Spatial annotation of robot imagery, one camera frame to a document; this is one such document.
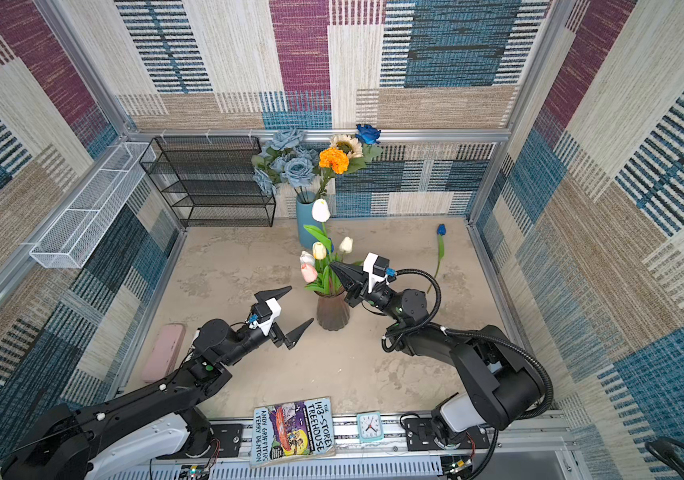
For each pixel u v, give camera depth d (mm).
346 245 800
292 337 651
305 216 997
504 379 443
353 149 830
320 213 550
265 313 587
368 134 816
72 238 709
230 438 732
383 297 665
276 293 699
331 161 758
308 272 688
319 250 712
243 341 665
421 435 731
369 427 741
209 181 1093
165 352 867
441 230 1150
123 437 484
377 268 596
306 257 739
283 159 893
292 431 729
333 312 962
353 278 658
